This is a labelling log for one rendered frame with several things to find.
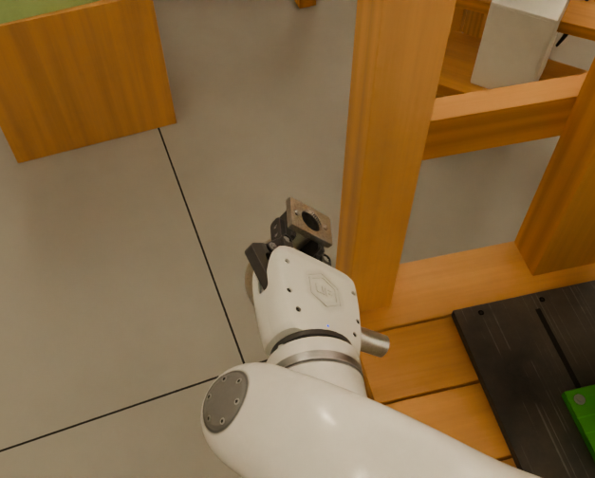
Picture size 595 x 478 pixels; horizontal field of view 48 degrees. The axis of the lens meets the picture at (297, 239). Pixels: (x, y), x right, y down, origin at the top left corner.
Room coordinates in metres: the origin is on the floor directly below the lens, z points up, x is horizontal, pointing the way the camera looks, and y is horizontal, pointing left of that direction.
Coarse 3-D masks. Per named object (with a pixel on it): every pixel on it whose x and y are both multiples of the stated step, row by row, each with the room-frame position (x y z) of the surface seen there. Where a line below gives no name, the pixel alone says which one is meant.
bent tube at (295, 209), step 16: (288, 208) 0.44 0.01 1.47; (304, 208) 0.45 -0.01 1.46; (288, 224) 0.42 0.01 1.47; (304, 224) 0.42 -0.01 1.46; (320, 224) 0.44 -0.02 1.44; (304, 240) 0.42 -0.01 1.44; (320, 240) 0.41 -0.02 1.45; (368, 336) 0.42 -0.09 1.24; (384, 336) 0.43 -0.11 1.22; (368, 352) 0.40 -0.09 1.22; (384, 352) 0.40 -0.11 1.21
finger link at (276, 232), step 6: (282, 216) 0.44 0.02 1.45; (276, 222) 0.43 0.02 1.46; (282, 222) 0.43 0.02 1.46; (270, 228) 0.43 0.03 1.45; (276, 228) 0.42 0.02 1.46; (282, 228) 0.42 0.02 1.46; (270, 234) 0.42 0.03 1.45; (276, 234) 0.42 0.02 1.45; (282, 234) 0.41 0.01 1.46; (288, 234) 0.41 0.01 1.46; (294, 234) 0.41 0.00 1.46; (276, 240) 0.40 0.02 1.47; (270, 246) 0.39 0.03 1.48; (276, 246) 0.39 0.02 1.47
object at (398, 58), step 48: (384, 0) 0.65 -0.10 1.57; (432, 0) 0.67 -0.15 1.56; (384, 48) 0.66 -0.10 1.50; (432, 48) 0.67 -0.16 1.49; (384, 96) 0.66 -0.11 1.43; (432, 96) 0.67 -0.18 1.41; (384, 144) 0.66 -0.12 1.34; (576, 144) 0.79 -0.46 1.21; (384, 192) 0.66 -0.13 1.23; (576, 192) 0.74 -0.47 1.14; (384, 240) 0.67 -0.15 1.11; (528, 240) 0.79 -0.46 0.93; (576, 240) 0.76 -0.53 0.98; (384, 288) 0.67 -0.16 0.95
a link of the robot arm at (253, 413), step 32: (224, 384) 0.20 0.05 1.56; (256, 384) 0.19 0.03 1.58; (288, 384) 0.19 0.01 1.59; (320, 384) 0.19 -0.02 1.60; (224, 416) 0.18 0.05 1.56; (256, 416) 0.17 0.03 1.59; (288, 416) 0.16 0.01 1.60; (320, 416) 0.16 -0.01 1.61; (352, 416) 0.16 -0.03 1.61; (384, 416) 0.16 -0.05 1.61; (224, 448) 0.16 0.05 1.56; (256, 448) 0.15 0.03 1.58; (288, 448) 0.14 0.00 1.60; (320, 448) 0.14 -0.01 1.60; (352, 448) 0.14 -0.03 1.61; (384, 448) 0.14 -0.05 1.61; (416, 448) 0.14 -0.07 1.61; (448, 448) 0.14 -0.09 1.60
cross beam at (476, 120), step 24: (456, 96) 0.83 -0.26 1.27; (480, 96) 0.83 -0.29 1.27; (504, 96) 0.83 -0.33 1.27; (528, 96) 0.83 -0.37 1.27; (552, 96) 0.83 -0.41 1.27; (576, 96) 0.83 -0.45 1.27; (432, 120) 0.77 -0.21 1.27; (456, 120) 0.78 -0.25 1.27; (480, 120) 0.79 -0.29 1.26; (504, 120) 0.80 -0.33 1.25; (528, 120) 0.81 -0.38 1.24; (552, 120) 0.82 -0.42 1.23; (432, 144) 0.77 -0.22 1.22; (456, 144) 0.78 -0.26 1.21; (480, 144) 0.79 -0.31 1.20; (504, 144) 0.81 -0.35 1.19
